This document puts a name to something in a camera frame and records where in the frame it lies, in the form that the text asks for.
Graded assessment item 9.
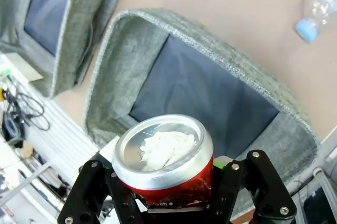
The crushed red soda can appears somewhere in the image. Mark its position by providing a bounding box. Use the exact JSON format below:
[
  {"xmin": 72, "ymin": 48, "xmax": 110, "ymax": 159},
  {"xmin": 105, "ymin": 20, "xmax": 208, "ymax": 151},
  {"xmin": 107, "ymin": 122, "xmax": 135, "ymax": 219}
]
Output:
[{"xmin": 111, "ymin": 114, "xmax": 214, "ymax": 213}]

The black cable bundle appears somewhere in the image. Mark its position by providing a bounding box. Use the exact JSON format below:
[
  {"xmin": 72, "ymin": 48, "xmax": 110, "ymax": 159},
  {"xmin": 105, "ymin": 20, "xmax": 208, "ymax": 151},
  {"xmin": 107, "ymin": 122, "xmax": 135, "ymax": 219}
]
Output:
[{"xmin": 1, "ymin": 81, "xmax": 51, "ymax": 145}]

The grey felt basket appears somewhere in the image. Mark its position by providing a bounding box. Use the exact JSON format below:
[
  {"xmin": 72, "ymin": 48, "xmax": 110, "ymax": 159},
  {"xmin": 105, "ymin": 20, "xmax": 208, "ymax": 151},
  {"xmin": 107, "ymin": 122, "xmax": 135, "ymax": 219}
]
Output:
[
  {"xmin": 0, "ymin": 0, "xmax": 122, "ymax": 99},
  {"xmin": 83, "ymin": 8, "xmax": 321, "ymax": 221}
]

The clear plastic bottle blue cap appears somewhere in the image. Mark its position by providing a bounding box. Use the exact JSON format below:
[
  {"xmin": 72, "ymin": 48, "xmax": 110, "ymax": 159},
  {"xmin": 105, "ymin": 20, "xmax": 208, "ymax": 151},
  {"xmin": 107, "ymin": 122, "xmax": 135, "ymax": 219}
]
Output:
[{"xmin": 294, "ymin": 0, "xmax": 337, "ymax": 43}]

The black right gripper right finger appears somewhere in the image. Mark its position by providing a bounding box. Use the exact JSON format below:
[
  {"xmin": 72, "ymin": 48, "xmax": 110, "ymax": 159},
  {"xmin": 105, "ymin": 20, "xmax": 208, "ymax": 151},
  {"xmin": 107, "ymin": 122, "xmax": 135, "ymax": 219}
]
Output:
[{"xmin": 200, "ymin": 149, "xmax": 298, "ymax": 224}]

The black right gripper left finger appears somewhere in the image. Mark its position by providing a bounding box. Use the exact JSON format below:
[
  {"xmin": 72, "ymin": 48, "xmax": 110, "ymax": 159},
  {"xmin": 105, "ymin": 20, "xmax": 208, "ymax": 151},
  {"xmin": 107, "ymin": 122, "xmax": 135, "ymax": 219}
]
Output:
[{"xmin": 57, "ymin": 151, "xmax": 148, "ymax": 224}]

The white ribbed table frame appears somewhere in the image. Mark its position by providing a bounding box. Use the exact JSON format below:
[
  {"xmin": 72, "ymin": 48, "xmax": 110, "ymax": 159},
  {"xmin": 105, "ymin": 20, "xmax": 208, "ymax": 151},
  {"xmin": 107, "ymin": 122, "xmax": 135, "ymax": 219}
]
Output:
[{"xmin": 15, "ymin": 79, "xmax": 100, "ymax": 182}]

